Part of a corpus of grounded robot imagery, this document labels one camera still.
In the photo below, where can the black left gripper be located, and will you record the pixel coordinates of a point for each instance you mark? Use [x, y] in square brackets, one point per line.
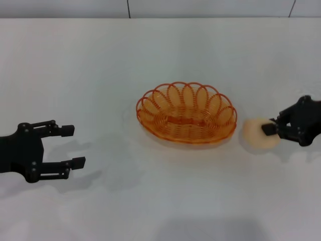
[22, 150]

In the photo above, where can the round pale bread bun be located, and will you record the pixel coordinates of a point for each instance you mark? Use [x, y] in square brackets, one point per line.
[253, 134]

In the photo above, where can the orange woven plastic basket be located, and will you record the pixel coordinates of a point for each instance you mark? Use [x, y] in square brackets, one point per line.
[185, 125]

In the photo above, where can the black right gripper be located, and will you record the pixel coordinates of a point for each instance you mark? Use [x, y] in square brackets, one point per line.
[309, 120]

